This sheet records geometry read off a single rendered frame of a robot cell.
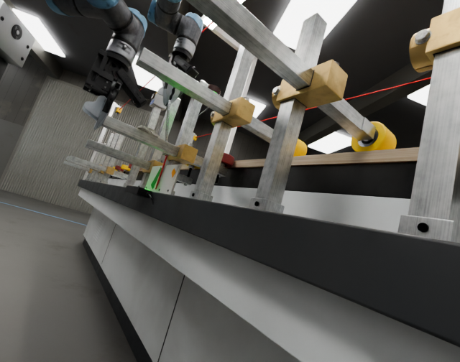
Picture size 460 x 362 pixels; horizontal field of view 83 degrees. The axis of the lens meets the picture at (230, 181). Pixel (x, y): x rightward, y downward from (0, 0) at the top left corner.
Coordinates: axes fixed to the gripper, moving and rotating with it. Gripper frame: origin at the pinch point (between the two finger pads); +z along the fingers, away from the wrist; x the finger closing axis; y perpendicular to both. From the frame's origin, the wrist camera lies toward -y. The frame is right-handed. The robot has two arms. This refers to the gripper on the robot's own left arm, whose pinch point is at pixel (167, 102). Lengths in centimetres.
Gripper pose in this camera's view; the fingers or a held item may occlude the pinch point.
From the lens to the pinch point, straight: 99.7
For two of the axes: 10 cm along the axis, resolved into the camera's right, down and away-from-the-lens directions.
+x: -5.3, -2.9, -8.0
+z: -3.0, 9.4, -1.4
